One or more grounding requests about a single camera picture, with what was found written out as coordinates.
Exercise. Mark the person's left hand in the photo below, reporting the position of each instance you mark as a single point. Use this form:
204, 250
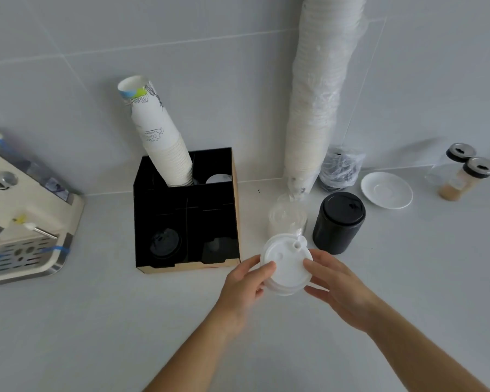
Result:
237, 293

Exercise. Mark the person's right hand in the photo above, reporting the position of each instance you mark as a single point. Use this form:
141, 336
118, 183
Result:
345, 291

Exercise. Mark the person's left middle finger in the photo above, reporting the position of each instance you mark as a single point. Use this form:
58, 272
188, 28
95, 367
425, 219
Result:
249, 263

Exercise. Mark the person's left thumb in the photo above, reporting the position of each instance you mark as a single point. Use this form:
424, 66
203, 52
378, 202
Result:
259, 290

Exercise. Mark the person's right thumb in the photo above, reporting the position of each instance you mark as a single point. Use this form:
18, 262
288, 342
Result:
316, 292

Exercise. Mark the person's right middle finger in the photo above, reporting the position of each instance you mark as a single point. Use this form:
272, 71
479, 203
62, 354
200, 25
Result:
327, 256

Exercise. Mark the white plastic cup lid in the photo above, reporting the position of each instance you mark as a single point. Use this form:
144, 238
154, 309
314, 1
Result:
284, 261

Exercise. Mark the person's left forearm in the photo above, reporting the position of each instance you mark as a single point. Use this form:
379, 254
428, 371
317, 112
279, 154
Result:
196, 355

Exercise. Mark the person's right forearm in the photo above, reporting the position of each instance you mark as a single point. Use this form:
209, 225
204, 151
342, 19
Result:
416, 347

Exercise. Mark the black cylindrical canister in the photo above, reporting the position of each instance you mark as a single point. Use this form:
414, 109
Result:
338, 224

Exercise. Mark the black cardboard organizer box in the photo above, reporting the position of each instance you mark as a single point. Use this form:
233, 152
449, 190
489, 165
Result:
212, 208

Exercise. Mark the black cup lid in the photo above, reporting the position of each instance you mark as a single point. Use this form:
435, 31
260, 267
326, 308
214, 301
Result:
165, 242

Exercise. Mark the plastic bag of black lids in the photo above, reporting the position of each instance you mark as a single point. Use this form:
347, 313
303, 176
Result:
342, 169

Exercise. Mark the white saucer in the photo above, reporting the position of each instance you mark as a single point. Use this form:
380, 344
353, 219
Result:
386, 191

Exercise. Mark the small white lid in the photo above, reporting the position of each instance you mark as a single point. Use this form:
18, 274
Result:
219, 178

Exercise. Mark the stack of printed paper cups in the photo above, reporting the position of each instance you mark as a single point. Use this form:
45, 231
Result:
161, 138

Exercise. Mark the glass jar with brown powder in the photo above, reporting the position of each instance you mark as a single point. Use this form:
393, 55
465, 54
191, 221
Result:
465, 179

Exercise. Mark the tall sleeved white cup stack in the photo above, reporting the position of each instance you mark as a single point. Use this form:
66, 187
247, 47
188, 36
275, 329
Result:
322, 93

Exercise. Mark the empty glass jar black lid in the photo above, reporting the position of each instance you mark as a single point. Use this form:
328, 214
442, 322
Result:
457, 155

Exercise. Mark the metal steam wand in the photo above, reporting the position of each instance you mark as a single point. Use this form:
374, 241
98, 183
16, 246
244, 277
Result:
43, 229

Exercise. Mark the metal drip tray grate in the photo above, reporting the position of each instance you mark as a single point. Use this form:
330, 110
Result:
22, 253

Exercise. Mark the cream coffee machine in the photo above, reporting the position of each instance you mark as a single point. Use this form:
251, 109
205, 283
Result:
20, 191

